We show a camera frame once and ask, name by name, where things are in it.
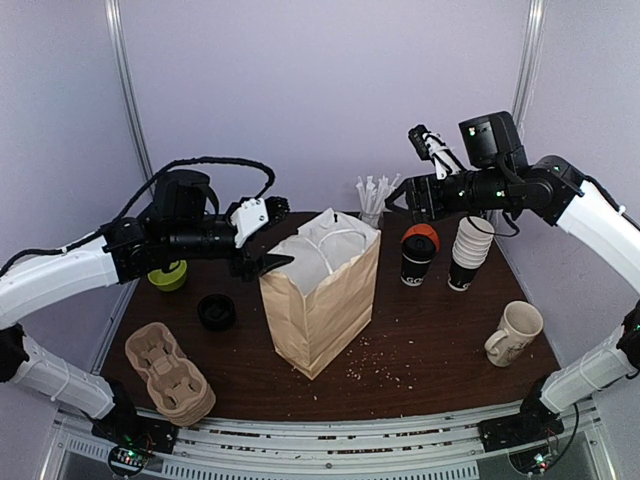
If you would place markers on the stack of paper cups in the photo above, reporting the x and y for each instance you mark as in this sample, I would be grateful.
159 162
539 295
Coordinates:
470 249

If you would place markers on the right aluminium frame post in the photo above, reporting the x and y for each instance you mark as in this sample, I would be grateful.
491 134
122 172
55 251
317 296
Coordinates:
529 62

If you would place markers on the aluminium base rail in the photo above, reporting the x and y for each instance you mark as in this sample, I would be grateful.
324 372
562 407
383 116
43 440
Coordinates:
439 446

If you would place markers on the aluminium frame post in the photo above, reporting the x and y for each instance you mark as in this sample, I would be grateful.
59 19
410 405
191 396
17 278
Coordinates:
118 41
529 62

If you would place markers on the glass jar of straws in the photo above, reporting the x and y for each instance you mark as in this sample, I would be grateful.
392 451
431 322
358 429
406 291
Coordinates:
372 194

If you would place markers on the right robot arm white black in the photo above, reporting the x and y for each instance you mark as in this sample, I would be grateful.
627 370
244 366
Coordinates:
580 296

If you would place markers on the brown pulp cup carrier stack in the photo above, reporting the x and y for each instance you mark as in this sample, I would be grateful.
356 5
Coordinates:
176 386

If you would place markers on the black paper coffee cup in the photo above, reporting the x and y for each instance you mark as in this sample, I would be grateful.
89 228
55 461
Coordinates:
412 273

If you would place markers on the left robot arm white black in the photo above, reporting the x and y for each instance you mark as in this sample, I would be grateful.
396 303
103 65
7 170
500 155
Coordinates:
173 227

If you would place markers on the black plastic cup lid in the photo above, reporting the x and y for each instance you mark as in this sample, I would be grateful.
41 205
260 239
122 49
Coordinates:
418 248

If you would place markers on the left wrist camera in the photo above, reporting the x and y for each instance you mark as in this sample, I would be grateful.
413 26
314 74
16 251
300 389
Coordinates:
255 213

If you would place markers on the brown paper takeout bag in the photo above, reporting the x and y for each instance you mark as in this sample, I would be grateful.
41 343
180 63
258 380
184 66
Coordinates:
317 305

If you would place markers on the green small bowl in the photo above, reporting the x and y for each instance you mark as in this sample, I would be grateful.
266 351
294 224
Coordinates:
171 280

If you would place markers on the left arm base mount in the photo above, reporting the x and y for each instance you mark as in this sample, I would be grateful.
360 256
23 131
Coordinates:
137 440

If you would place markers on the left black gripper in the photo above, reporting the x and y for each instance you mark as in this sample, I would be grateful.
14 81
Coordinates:
251 269

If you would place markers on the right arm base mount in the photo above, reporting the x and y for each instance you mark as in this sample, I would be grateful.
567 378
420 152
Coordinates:
532 423

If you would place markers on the left aluminium frame post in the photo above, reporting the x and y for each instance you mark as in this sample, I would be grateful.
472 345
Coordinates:
118 41

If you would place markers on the orange small bowl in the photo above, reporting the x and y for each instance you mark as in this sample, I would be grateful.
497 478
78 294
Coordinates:
425 230

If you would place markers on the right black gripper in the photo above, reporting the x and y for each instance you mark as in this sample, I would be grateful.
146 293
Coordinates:
417 193

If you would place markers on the beige ceramic mug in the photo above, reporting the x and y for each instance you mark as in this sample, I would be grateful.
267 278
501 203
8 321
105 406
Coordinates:
519 325

